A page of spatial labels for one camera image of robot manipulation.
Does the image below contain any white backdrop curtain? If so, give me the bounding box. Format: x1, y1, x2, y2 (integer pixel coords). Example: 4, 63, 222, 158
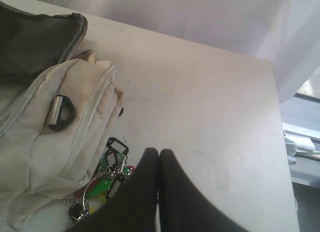
59, 0, 320, 104

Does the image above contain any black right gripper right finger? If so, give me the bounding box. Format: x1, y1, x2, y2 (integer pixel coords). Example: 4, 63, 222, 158
158, 149, 246, 232

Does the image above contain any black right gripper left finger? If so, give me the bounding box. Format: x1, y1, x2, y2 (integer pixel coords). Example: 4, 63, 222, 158
68, 147, 159, 232

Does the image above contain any bunch of keys with tags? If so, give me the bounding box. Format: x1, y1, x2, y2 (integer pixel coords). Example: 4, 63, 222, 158
64, 137, 136, 230

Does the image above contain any cream canvas duffel bag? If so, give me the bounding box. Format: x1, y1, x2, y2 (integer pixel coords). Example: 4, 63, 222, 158
0, 3, 123, 232

